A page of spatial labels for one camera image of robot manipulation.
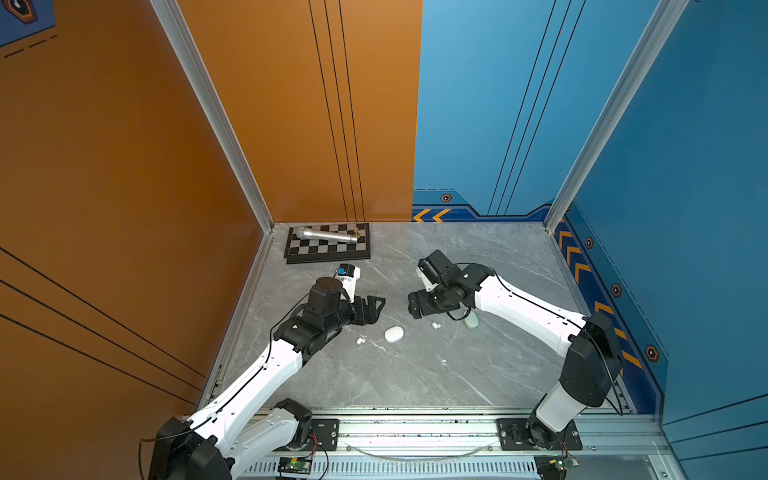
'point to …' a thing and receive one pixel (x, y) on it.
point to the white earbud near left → (360, 340)
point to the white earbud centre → (435, 325)
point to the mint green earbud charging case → (472, 321)
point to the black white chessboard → (305, 250)
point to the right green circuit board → (563, 462)
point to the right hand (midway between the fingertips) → (422, 306)
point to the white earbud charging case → (393, 334)
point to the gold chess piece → (356, 234)
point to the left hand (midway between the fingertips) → (374, 296)
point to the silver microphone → (321, 234)
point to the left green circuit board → (297, 464)
